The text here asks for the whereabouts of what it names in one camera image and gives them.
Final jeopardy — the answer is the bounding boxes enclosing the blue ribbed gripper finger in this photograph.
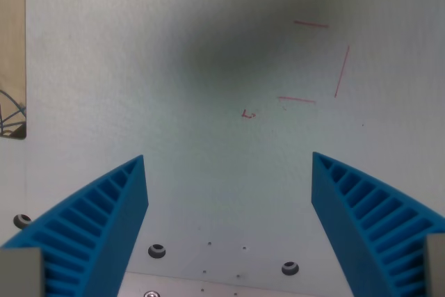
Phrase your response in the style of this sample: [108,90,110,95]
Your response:
[311,152,445,297]
[0,154,149,297]

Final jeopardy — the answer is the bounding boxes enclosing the countersunk screw in plate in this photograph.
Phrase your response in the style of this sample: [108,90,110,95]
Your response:
[13,213,33,230]
[281,261,300,276]
[147,243,167,259]

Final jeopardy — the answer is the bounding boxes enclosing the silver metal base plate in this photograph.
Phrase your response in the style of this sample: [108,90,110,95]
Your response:
[117,271,380,297]

